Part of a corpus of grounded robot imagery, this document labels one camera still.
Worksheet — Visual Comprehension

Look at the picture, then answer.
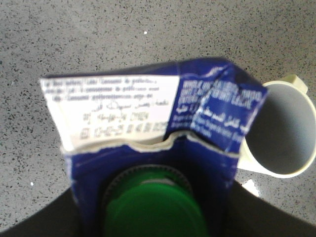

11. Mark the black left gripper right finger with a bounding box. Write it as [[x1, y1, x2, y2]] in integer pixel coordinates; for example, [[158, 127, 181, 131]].
[[226, 181, 316, 237]]

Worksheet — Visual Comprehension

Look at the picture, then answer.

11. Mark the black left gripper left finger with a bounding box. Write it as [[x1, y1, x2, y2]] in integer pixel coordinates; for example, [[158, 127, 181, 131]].
[[0, 190, 83, 237]]

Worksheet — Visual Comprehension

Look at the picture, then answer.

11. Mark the white HOME mug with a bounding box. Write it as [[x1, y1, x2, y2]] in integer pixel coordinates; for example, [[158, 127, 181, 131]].
[[237, 75, 316, 178]]

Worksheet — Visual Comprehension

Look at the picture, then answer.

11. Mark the blue white milk carton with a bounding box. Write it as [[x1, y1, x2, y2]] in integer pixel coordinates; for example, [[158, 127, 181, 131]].
[[40, 58, 268, 237]]

